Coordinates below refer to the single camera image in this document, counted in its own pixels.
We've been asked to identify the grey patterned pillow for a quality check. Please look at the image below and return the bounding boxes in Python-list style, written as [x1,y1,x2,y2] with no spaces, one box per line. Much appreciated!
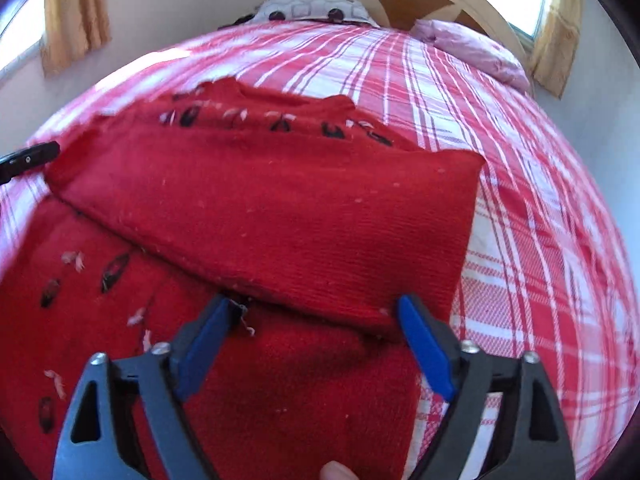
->
[250,0,378,26]

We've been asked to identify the pink pillow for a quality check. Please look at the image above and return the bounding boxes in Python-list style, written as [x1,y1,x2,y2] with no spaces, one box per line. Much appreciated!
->
[411,19,532,93]

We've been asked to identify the person's right hand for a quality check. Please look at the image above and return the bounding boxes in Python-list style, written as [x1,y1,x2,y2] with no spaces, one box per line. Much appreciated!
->
[320,461,357,480]

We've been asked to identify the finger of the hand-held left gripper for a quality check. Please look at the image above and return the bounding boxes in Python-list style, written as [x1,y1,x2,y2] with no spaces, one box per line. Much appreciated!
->
[0,142,61,184]

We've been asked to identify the yellow curtain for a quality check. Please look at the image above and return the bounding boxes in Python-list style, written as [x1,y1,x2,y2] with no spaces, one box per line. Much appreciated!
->
[527,0,586,100]
[42,0,112,77]

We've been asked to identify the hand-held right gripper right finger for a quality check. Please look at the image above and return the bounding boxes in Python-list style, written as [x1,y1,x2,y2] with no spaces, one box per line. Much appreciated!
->
[397,294,576,480]

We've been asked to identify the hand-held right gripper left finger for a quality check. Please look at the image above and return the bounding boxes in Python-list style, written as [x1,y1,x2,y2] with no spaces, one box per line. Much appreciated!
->
[52,292,246,480]

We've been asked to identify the cream wooden headboard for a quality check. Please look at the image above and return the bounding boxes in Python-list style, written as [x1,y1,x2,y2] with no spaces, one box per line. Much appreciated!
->
[270,0,533,76]

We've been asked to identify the red knit sweater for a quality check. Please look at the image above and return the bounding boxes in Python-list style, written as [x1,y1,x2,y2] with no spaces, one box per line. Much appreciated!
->
[0,77,486,480]

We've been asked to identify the dark cloth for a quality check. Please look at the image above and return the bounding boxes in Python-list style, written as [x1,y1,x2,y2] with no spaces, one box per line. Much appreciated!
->
[217,15,261,30]

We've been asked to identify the red plaid bed sheet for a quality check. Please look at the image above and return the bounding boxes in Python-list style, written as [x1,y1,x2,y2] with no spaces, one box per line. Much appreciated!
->
[0,20,640,480]

